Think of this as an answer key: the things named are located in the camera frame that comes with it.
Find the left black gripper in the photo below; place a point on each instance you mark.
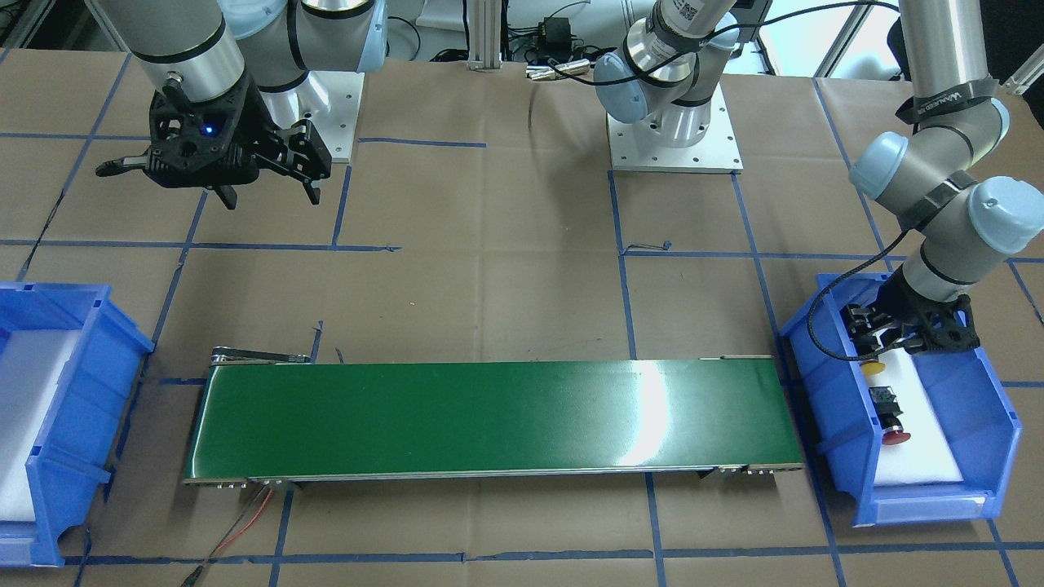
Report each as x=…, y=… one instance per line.
x=900, y=300

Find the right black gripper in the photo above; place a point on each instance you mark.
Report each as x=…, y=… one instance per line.
x=259, y=122

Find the red push button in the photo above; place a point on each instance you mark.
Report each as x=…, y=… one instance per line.
x=888, y=413

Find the yellow push button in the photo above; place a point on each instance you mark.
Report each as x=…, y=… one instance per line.
x=873, y=367

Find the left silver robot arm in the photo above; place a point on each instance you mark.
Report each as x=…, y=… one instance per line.
x=671, y=61

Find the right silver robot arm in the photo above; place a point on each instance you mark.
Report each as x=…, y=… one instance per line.
x=211, y=44

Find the blue bin robot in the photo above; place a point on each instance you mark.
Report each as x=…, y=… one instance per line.
x=68, y=461
x=977, y=419

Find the white foam pad bin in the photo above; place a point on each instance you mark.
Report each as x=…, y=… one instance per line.
x=31, y=364
x=926, y=457

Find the green conveyor belt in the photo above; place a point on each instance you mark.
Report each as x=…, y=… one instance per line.
x=284, y=422

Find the black power adapter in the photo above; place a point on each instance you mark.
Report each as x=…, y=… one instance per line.
x=554, y=34

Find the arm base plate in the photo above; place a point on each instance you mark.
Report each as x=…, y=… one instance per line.
x=699, y=140
x=338, y=106

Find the aluminium frame post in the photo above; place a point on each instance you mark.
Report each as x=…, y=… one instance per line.
x=484, y=28

